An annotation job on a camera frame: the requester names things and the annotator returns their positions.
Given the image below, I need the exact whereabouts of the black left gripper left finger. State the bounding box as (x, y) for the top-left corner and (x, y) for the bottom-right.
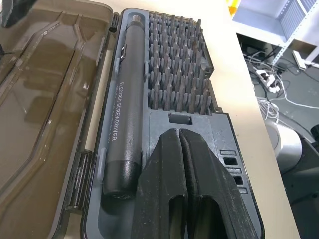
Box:
(130, 128), (189, 239)

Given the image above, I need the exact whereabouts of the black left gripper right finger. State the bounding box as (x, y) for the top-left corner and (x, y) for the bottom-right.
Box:
(179, 128), (259, 239)

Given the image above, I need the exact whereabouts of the dark grey screwdriver bit case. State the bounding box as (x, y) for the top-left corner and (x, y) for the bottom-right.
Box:
(80, 8), (265, 239)

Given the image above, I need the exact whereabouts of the steel screwdriver bit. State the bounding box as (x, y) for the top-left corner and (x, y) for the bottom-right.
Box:
(151, 83), (160, 110)
(189, 82), (200, 113)
(177, 77), (188, 113)
(201, 79), (211, 114)
(164, 83), (174, 111)

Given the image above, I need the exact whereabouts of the grey electric screwdriver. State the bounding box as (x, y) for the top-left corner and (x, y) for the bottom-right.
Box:
(103, 15), (145, 200)

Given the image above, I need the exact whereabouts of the smoky transparent case lid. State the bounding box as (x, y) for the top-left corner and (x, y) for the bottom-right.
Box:
(0, 0), (119, 239)

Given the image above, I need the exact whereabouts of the white cylindrical bin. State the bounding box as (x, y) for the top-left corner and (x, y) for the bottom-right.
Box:
(263, 121), (303, 173)

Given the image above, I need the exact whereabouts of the black rounded machine part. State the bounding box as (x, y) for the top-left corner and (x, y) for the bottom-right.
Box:
(286, 123), (319, 239)

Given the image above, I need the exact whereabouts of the white power strip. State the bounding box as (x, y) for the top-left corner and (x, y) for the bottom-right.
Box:
(256, 69), (281, 93)

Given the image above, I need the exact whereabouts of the white flat adapter box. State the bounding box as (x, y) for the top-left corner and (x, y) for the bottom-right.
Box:
(291, 50), (308, 70)

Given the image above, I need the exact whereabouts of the white metal shelf rack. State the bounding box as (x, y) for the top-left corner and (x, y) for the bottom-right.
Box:
(231, 0), (319, 66)

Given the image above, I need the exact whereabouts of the orange object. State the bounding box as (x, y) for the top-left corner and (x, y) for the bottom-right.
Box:
(228, 0), (238, 17)

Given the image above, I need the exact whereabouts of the black blurred object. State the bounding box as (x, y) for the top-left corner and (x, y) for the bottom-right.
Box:
(0, 0), (38, 28)

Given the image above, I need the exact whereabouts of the white cable bundle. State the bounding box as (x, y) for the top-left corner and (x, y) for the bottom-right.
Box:
(256, 97), (286, 125)

